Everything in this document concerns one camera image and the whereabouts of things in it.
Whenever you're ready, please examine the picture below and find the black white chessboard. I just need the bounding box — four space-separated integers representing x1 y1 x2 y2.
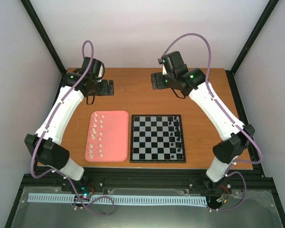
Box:
130 114 186 163

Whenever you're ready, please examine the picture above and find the light blue cable duct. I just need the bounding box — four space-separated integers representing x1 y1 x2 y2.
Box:
27 193 207 207

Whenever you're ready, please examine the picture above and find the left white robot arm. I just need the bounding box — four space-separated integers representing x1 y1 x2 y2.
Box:
24 57 114 191

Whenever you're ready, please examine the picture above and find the pink plastic tray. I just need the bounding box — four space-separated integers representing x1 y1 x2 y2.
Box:
85 111 129 162

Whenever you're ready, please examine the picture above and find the black aluminium frame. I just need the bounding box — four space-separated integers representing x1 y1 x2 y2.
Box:
5 0 285 228

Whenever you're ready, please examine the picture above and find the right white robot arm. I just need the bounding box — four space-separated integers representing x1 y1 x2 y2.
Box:
151 51 255 183

